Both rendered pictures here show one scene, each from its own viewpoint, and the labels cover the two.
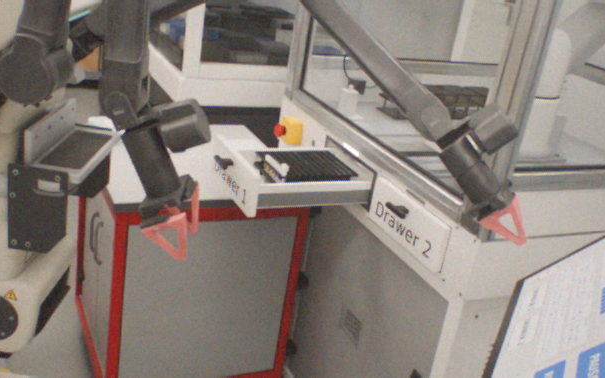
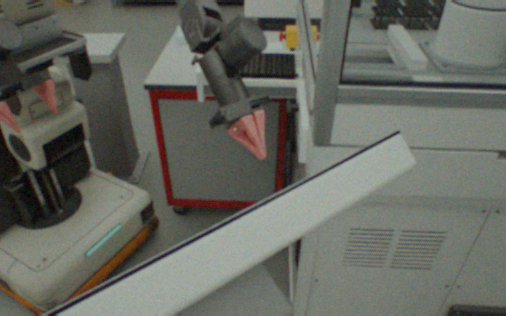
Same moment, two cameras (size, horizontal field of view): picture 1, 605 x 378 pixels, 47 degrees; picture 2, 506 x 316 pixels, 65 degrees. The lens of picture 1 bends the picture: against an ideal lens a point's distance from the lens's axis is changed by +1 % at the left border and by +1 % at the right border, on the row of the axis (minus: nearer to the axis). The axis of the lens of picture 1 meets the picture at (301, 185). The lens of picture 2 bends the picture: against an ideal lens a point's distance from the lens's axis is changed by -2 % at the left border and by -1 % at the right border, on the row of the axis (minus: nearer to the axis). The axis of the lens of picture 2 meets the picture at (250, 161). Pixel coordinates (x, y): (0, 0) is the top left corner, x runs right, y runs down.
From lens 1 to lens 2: 0.87 m
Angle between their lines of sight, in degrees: 32
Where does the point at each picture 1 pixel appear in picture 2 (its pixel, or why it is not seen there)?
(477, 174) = (219, 87)
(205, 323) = (221, 166)
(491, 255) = (329, 158)
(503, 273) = not seen: hidden behind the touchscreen
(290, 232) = (274, 113)
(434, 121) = (191, 33)
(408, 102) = (183, 14)
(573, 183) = (420, 100)
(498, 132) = (233, 45)
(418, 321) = not seen: hidden behind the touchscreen
